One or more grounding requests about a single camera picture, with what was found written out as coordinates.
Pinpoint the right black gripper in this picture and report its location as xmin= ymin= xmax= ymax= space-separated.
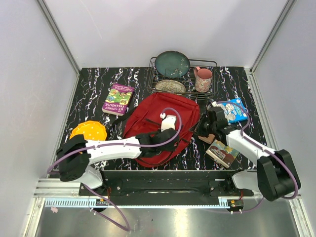
xmin=189 ymin=113 xmax=217 ymax=138

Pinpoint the red student backpack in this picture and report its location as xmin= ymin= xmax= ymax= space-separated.
xmin=110 ymin=92 xmax=200 ymax=168

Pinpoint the yellow paperback book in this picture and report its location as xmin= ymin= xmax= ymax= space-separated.
xmin=206 ymin=140 xmax=239 ymax=168

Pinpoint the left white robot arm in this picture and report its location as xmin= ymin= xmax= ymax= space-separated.
xmin=57 ymin=128 xmax=179 ymax=196

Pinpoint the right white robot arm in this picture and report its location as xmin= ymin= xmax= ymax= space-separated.
xmin=194 ymin=107 xmax=301 ymax=201

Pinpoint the pink leather wallet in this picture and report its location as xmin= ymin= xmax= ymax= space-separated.
xmin=198 ymin=134 xmax=215 ymax=144

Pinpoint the blue picture book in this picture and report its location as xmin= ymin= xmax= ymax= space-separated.
xmin=214 ymin=97 xmax=247 ymax=123

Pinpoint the pink patterned mug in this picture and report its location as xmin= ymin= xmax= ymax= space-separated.
xmin=194 ymin=67 xmax=213 ymax=93

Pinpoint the speckled beige plate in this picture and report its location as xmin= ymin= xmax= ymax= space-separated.
xmin=155 ymin=79 xmax=186 ymax=94

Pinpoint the purple treehouse book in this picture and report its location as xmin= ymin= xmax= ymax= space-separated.
xmin=102 ymin=83 xmax=134 ymax=116

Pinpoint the orange plastic plate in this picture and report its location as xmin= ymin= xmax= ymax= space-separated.
xmin=69 ymin=120 xmax=107 ymax=141

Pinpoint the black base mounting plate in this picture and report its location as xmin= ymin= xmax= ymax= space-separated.
xmin=79 ymin=170 xmax=253 ymax=197

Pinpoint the teal ceramic plate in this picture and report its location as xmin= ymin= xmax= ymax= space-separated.
xmin=155 ymin=51 xmax=191 ymax=79

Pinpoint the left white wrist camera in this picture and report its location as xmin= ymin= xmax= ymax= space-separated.
xmin=160 ymin=113 xmax=177 ymax=132

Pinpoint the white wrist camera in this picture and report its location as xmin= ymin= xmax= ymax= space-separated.
xmin=207 ymin=101 xmax=224 ymax=112
xmin=160 ymin=113 xmax=177 ymax=132

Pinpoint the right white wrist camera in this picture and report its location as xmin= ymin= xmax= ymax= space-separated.
xmin=207 ymin=101 xmax=224 ymax=112

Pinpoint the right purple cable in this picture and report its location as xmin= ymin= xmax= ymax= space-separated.
xmin=214 ymin=101 xmax=302 ymax=214

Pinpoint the purple cable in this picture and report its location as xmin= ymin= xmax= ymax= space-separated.
xmin=214 ymin=101 xmax=302 ymax=214
xmin=46 ymin=108 xmax=184 ymax=232

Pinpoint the black wire dish rack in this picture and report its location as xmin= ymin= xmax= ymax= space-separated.
xmin=145 ymin=57 xmax=220 ymax=101

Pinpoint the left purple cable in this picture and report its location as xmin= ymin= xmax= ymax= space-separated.
xmin=46 ymin=108 xmax=184 ymax=232

